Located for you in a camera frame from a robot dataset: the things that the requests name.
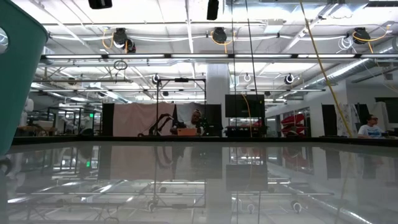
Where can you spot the teal plastic basket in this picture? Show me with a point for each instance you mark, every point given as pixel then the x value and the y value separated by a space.
pixel 18 77

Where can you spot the black distant robot arm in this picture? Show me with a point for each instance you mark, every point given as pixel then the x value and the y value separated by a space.
pixel 158 124

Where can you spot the long ceiling light bar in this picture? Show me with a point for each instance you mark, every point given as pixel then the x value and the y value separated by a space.
pixel 186 56

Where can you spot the black monitor screen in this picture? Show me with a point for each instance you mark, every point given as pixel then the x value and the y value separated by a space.
pixel 244 105

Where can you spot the white fabric sheet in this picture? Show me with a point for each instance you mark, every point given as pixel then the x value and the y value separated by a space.
pixel 183 109

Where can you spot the person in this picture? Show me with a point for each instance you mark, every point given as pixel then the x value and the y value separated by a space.
pixel 370 129
pixel 196 119

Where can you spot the pink fabric backdrop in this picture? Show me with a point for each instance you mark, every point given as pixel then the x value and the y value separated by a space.
pixel 133 119

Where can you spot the orange box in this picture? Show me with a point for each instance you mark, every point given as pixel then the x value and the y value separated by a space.
pixel 187 131

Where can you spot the black equipment cart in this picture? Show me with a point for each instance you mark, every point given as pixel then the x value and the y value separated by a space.
pixel 245 130

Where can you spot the white humanoid robot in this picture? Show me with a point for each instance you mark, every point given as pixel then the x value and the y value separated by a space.
pixel 28 107

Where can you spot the black gantry frame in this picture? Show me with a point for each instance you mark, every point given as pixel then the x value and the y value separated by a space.
pixel 181 80

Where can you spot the black table frame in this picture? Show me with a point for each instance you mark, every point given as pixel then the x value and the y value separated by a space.
pixel 280 140

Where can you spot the silver ventilation duct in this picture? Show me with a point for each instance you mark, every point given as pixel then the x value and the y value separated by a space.
pixel 351 70

